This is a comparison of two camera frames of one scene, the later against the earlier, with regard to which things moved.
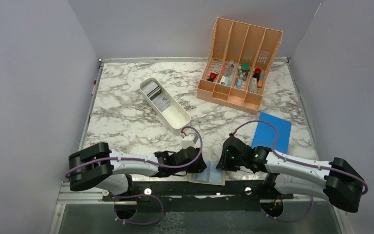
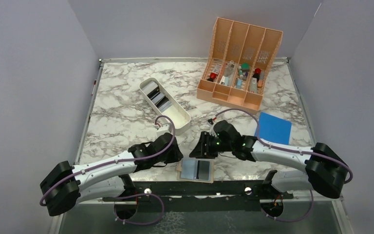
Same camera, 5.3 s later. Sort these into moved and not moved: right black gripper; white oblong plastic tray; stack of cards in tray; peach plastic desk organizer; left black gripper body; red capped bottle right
Moved: left black gripper body; right black gripper
Not moved: white oblong plastic tray; red capped bottle right; peach plastic desk organizer; stack of cards in tray
